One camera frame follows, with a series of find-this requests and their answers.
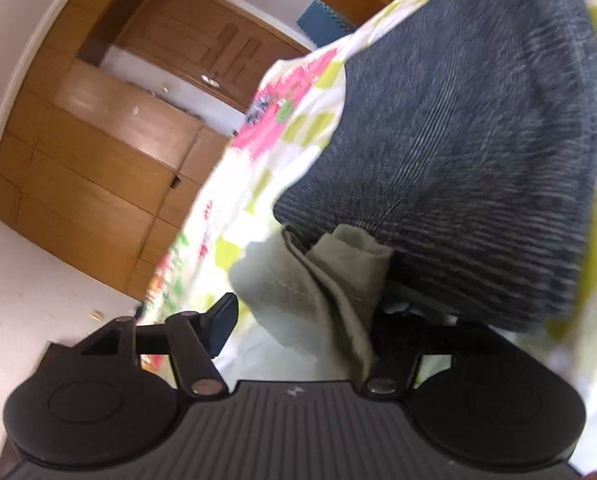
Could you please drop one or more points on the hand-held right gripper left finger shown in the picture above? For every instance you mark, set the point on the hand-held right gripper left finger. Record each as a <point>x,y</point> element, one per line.
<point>223,320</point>

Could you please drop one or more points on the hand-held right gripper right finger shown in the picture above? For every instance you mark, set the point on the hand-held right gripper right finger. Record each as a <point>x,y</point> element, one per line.
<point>398,366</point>

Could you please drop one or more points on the grey-green pants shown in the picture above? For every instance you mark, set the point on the grey-green pants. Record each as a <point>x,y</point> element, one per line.
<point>318,280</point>

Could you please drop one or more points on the wooden wardrobe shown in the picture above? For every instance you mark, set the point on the wooden wardrobe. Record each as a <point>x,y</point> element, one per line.
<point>93,160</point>

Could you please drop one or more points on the cartoon printed pink quilt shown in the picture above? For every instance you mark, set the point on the cartoon printed pink quilt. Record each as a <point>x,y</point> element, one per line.
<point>278,105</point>

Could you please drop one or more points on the dark blue knitted sweater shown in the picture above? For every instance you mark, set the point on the dark blue knitted sweater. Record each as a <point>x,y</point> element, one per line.
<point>453,135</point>

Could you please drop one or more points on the wooden door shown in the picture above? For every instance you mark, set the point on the wooden door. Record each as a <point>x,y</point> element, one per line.
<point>203,35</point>

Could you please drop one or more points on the blue foam mat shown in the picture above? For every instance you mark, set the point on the blue foam mat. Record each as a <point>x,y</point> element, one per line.
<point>323,22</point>

